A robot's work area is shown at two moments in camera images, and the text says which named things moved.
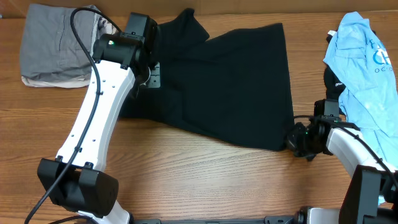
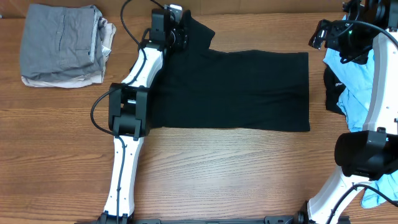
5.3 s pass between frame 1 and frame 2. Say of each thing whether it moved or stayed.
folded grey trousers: stayed
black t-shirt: moved
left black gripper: moved
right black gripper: moved
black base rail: stayed
